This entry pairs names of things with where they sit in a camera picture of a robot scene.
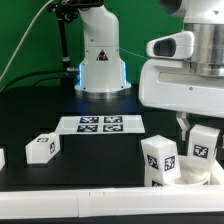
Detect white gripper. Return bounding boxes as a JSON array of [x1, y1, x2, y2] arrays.
[[139, 59, 224, 141]]

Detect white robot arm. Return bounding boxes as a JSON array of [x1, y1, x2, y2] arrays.
[[75, 0, 224, 130]]

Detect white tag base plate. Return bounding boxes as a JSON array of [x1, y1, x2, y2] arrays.
[[55, 115, 145, 135]]

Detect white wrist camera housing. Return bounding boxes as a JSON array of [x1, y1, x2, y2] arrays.
[[146, 31, 194, 60]]

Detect white U-shaped wall fence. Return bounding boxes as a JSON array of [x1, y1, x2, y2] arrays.
[[0, 148, 224, 220]]

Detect black cable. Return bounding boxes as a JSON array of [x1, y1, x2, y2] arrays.
[[0, 68, 78, 94]]

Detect black camera stand pole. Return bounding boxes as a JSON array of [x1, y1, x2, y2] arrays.
[[47, 0, 104, 88]]

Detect grey cable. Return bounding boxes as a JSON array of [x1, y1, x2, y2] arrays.
[[0, 0, 54, 82]]

